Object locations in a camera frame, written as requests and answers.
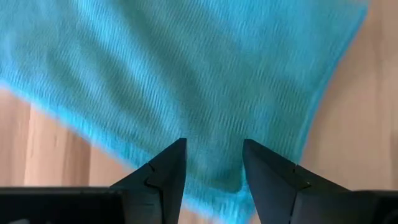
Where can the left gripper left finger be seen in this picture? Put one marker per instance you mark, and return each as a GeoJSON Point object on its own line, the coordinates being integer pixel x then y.
{"type": "Point", "coordinates": [164, 177]}

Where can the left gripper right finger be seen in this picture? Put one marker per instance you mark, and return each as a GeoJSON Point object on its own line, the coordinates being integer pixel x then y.
{"type": "Point", "coordinates": [273, 186]}

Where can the teal microfiber towel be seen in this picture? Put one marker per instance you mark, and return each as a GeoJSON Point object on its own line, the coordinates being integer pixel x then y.
{"type": "Point", "coordinates": [186, 77]}

